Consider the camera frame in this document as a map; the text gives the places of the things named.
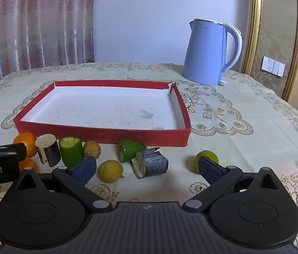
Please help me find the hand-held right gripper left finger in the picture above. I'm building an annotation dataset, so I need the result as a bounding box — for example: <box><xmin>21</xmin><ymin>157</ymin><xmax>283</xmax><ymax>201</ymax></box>
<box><xmin>13</xmin><ymin>157</ymin><xmax>113</xmax><ymax>213</ymax></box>

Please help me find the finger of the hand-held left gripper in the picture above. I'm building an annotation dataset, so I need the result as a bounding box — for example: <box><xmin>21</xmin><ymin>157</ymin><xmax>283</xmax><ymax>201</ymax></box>
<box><xmin>0</xmin><ymin>143</ymin><xmax>27</xmax><ymax>162</ymax></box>

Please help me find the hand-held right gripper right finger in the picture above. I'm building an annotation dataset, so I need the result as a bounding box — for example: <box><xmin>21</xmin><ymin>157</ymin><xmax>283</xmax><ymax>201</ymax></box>
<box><xmin>182</xmin><ymin>156</ymin><xmax>284</xmax><ymax>213</ymax></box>

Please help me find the orange tangerine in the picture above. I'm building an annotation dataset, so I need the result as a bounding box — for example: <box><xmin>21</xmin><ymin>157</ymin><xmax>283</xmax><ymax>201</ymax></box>
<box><xmin>13</xmin><ymin>132</ymin><xmax>38</xmax><ymax>159</ymax></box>
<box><xmin>19</xmin><ymin>158</ymin><xmax>39</xmax><ymax>174</ymax></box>

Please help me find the large green tomato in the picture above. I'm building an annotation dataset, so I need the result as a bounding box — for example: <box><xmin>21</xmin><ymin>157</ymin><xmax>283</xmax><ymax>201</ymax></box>
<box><xmin>194</xmin><ymin>150</ymin><xmax>219</xmax><ymax>174</ymax></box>

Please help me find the small yellow lemon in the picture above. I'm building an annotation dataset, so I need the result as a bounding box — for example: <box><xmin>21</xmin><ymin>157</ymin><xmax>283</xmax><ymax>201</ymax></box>
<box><xmin>83</xmin><ymin>141</ymin><xmax>101</xmax><ymax>159</ymax></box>
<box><xmin>98</xmin><ymin>160</ymin><xmax>124</xmax><ymax>184</ymax></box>

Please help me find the cut green cucumber cylinder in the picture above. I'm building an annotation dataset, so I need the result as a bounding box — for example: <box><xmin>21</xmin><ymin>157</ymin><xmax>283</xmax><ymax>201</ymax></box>
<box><xmin>59</xmin><ymin>136</ymin><xmax>85</xmax><ymax>168</ymax></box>

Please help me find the eggplant piece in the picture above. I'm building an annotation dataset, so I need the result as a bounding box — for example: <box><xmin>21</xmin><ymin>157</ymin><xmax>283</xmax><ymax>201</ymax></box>
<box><xmin>35</xmin><ymin>134</ymin><xmax>62</xmax><ymax>168</ymax></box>
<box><xmin>131</xmin><ymin>148</ymin><xmax>169</xmax><ymax>179</ymax></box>

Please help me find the shallow red cardboard box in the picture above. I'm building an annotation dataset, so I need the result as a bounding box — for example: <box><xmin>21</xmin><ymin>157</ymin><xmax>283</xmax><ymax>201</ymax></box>
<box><xmin>13</xmin><ymin>79</ymin><xmax>192</xmax><ymax>147</ymax></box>

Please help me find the green cucumber end piece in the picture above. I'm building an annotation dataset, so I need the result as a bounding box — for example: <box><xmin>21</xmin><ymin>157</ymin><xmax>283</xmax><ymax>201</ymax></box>
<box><xmin>117</xmin><ymin>139</ymin><xmax>147</xmax><ymax>163</ymax></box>

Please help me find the light blue electric kettle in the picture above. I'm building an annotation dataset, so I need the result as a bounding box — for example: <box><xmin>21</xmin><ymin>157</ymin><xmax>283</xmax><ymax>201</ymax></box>
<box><xmin>182</xmin><ymin>18</ymin><xmax>243</xmax><ymax>86</ymax></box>

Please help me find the pink floral curtain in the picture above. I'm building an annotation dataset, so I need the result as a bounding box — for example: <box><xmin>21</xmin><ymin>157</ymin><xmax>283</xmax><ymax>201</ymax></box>
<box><xmin>0</xmin><ymin>0</ymin><xmax>96</xmax><ymax>92</ymax></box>

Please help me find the white wall light switch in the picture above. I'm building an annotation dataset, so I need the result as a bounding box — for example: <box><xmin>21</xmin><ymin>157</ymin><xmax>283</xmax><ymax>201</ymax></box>
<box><xmin>261</xmin><ymin>55</ymin><xmax>285</xmax><ymax>78</ymax></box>

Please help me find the gold wall moulding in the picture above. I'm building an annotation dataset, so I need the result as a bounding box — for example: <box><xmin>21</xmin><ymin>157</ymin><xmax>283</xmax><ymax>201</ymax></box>
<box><xmin>241</xmin><ymin>0</ymin><xmax>264</xmax><ymax>75</ymax></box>
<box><xmin>281</xmin><ymin>0</ymin><xmax>298</xmax><ymax>102</ymax></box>

